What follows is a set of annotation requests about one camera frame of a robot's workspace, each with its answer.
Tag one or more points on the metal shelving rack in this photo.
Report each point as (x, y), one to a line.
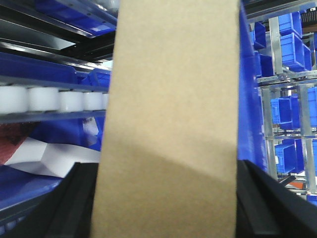
(286, 73)

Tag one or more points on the blue bin lower right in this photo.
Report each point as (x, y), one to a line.
(289, 156)

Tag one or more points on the blue bin upper right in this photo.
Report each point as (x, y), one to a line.
(295, 55)

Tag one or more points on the blue bin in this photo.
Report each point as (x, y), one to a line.
(295, 55)
(289, 156)
(285, 112)

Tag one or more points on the white roller track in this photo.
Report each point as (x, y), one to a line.
(29, 100)

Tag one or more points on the blue bin middle right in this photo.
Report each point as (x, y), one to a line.
(285, 112)

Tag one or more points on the white paper sheet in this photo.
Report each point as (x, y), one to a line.
(50, 159)

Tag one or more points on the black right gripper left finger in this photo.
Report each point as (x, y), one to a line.
(62, 212)

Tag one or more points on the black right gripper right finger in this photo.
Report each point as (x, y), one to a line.
(266, 209)

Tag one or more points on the red mesh bag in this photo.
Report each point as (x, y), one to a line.
(12, 135)

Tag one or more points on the tall brown cardboard box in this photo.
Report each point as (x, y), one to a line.
(168, 163)

